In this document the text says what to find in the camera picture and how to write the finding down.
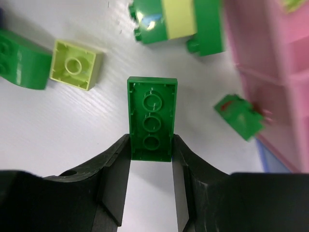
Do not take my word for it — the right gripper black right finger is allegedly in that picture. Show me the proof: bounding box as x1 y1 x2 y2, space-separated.
172 135 309 232

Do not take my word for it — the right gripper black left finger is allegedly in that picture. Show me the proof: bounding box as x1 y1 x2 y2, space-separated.
0 134 131 232

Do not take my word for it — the small green lego brick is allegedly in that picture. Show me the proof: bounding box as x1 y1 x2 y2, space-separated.
214 94 264 141

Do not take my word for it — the green lego plate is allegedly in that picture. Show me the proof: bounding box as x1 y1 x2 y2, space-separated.
127 76 178 162

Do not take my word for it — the pale yellow square lego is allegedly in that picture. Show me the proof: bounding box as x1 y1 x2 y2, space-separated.
49 40 104 91

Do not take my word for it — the green and blue lego stack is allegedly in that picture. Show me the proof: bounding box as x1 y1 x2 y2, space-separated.
0 8 52 90

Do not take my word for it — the pink and blue compartment tray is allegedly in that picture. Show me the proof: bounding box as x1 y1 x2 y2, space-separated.
224 0 309 173

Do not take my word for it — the green yellow lego cluster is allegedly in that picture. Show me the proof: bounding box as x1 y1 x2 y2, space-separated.
128 0 224 56

